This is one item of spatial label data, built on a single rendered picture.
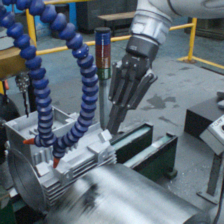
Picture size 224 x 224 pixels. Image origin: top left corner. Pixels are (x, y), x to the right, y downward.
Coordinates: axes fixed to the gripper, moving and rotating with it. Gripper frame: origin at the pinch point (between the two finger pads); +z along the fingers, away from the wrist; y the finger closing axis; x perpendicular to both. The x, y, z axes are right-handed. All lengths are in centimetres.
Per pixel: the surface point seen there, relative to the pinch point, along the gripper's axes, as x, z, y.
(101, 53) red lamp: 23.4, -17.1, -34.2
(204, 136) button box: 17.9, -3.7, 15.5
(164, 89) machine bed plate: 87, -15, -41
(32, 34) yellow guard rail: 114, -25, -216
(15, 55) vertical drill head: -33.2, -7.1, 2.9
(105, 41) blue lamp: 22.2, -21.3, -33.4
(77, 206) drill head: -26.8, 9.5, 19.1
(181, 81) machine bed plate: 100, -23, -40
